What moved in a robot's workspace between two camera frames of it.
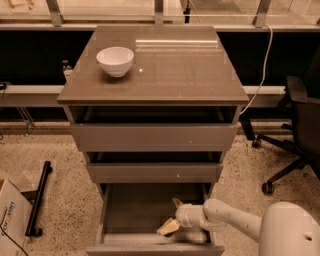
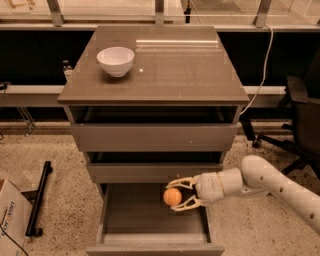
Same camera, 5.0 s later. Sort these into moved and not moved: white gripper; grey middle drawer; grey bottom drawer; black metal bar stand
Moved: white gripper
Not moved: black metal bar stand; grey bottom drawer; grey middle drawer
